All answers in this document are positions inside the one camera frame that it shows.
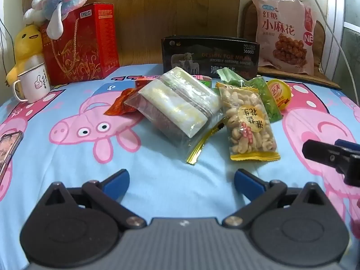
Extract black tin box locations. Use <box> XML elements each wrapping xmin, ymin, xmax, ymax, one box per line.
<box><xmin>161</xmin><ymin>36</ymin><xmax>260</xmax><ymax>80</ymax></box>

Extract peanut packet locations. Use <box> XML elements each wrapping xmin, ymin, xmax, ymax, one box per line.
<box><xmin>216</xmin><ymin>82</ymin><xmax>281</xmax><ymax>161</ymax></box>

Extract yellow duck plush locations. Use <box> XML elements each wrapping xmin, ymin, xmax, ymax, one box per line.
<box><xmin>6</xmin><ymin>25</ymin><xmax>45</xmax><ymax>85</ymax></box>

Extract white cable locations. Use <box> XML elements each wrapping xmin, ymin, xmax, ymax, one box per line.
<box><xmin>298</xmin><ymin>0</ymin><xmax>360</xmax><ymax>106</ymax></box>

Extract yellow jelly cup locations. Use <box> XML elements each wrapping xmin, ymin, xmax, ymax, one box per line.
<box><xmin>267</xmin><ymin>79</ymin><xmax>291</xmax><ymax>110</ymax></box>

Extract large pink snack bag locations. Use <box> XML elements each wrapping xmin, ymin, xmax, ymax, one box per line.
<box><xmin>251</xmin><ymin>0</ymin><xmax>318</xmax><ymax>76</ymax></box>

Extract clear zip bag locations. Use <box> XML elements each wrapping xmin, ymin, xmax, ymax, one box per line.
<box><xmin>124</xmin><ymin>67</ymin><xmax>225</xmax><ymax>165</ymax></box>

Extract smartphone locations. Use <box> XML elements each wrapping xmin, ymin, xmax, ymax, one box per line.
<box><xmin>0</xmin><ymin>131</ymin><xmax>23</xmax><ymax>176</ymax></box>

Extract orange snack packet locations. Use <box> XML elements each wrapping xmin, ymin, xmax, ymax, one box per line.
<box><xmin>103</xmin><ymin>88</ymin><xmax>141</xmax><ymax>116</ymax></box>

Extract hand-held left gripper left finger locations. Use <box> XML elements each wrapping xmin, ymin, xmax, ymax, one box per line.
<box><xmin>38</xmin><ymin>169</ymin><xmax>147</xmax><ymax>229</ymax></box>

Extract white enamel mug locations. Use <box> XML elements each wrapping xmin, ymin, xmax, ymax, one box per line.
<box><xmin>13</xmin><ymin>62</ymin><xmax>51</xmax><ymax>104</ymax></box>

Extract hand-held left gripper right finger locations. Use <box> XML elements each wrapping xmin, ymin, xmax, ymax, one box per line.
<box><xmin>222</xmin><ymin>169</ymin><xmax>329</xmax><ymax>229</ymax></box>

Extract wood grain board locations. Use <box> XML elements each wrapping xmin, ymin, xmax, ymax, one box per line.
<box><xmin>36</xmin><ymin>0</ymin><xmax>249</xmax><ymax>69</ymax></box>

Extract small green snack pack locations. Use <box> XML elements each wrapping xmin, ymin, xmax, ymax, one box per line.
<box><xmin>194</xmin><ymin>74</ymin><xmax>213</xmax><ymax>88</ymax></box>

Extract red gift box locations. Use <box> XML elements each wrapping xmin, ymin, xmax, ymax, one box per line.
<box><xmin>42</xmin><ymin>3</ymin><xmax>120</xmax><ymax>86</ymax></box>

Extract printed cartoon pig blanket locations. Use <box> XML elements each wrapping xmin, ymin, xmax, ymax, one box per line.
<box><xmin>0</xmin><ymin>63</ymin><xmax>360</xmax><ymax>270</ymax></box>

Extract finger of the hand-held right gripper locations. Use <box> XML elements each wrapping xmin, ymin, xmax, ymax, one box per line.
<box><xmin>302</xmin><ymin>139</ymin><xmax>360</xmax><ymax>186</ymax></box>

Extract dark green snack packet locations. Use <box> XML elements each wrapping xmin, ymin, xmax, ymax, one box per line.
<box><xmin>247</xmin><ymin>77</ymin><xmax>282</xmax><ymax>123</ymax></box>

